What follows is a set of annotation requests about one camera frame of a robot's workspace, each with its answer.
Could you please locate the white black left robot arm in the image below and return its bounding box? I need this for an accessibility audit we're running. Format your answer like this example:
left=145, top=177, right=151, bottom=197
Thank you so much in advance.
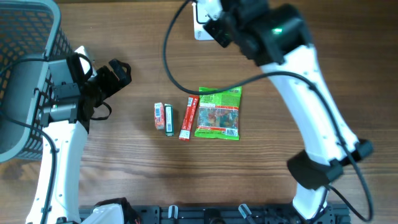
left=26, top=53, right=132, bottom=223

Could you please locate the red stick packet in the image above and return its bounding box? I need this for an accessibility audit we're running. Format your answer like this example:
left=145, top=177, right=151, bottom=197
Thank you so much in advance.
left=178, top=95, right=200, bottom=141

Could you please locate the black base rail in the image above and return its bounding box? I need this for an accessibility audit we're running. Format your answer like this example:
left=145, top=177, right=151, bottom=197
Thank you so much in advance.
left=133, top=203, right=351, bottom=224

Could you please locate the white barcode scanner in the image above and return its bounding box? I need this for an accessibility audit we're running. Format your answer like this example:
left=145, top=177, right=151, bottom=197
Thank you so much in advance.
left=192, top=2, right=214, bottom=41

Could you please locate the dark green small box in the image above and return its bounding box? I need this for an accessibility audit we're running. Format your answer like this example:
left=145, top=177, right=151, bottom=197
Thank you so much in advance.
left=165, top=104, right=174, bottom=136

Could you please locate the grey plastic shopping basket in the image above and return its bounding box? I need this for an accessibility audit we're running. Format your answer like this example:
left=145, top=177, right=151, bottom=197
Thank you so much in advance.
left=1, top=0, right=73, bottom=162

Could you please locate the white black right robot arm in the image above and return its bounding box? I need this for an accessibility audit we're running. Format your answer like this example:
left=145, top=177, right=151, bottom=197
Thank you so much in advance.
left=200, top=1, right=373, bottom=223

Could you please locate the orange small box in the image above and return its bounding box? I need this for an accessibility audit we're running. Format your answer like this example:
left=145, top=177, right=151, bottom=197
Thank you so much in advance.
left=154, top=103, right=165, bottom=130

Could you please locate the green gummy candy bag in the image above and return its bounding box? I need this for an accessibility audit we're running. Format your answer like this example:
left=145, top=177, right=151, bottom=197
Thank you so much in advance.
left=195, top=86, right=242, bottom=141

